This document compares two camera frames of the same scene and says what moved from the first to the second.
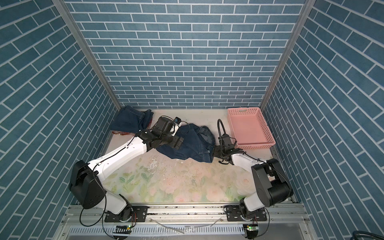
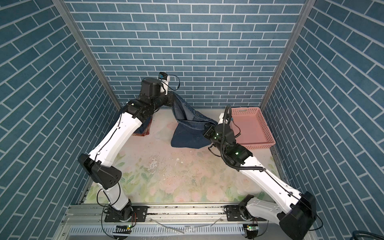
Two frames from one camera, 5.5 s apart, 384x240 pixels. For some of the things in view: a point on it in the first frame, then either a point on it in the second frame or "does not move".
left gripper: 174,143 to 169,100
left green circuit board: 124,229 does not move
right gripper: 216,149 to 208,132
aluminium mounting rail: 278,214 does not move
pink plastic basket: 250,130 does not move
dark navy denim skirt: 198,144 to 190,132
